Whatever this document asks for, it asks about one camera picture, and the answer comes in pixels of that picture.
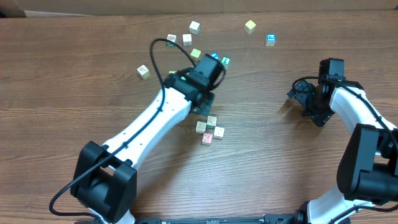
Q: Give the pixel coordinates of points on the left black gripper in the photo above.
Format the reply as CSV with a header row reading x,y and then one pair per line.
x,y
204,106

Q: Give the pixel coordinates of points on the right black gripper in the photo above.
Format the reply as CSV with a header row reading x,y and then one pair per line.
x,y
311,107

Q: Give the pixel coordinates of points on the elephant block green side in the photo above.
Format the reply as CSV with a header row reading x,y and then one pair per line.
x,y
211,121

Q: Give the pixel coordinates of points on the bee block blue side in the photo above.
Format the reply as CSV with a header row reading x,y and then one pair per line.
x,y
200,127

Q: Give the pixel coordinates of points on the white number seven block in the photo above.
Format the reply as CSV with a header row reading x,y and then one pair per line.
x,y
218,132

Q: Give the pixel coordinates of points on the red top block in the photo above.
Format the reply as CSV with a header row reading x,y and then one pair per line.
x,y
207,139

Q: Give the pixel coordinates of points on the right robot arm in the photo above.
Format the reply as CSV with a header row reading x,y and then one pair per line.
x,y
366,178

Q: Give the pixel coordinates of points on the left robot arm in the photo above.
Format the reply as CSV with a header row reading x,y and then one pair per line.
x,y
107,173

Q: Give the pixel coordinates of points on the teal top block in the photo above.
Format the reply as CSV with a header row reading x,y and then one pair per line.
x,y
226,62

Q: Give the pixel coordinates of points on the blue top block centre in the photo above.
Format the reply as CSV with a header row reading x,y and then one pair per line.
x,y
215,55

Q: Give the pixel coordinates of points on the yellow top block centre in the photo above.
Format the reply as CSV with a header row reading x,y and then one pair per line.
x,y
195,55

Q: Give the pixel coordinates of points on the white number four block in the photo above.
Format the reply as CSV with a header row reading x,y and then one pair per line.
x,y
187,40

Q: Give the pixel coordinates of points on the white block yellow side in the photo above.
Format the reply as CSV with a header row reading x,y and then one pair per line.
x,y
143,72

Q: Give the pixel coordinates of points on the pineapple block green side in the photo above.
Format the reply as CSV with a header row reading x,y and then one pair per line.
x,y
172,39

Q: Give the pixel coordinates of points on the blue top block far right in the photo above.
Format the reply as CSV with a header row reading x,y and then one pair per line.
x,y
270,40

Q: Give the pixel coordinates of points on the white block top centre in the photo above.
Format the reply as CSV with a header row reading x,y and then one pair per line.
x,y
194,27

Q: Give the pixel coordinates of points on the cardboard backdrop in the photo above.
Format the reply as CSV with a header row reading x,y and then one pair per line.
x,y
18,8

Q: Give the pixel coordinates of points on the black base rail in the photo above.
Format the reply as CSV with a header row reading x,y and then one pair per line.
x,y
265,219

